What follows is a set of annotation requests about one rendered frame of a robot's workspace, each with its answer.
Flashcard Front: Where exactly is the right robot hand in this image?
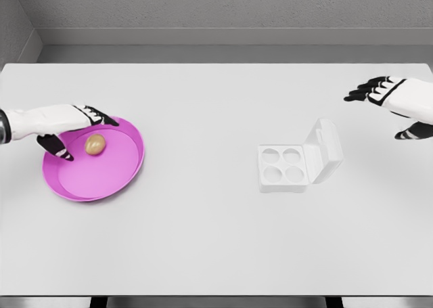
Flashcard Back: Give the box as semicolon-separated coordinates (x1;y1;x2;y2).
343;76;433;141

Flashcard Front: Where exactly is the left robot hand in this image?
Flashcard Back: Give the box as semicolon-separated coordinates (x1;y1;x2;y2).
32;104;120;162

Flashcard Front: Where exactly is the brown egg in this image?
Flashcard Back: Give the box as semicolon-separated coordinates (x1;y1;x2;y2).
84;133;106;156

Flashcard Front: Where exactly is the white egg box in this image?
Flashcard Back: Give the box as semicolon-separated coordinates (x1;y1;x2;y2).
257;118;345;194

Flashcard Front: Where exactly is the pink round plate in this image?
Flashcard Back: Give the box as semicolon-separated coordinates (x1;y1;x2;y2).
41;116;145;204

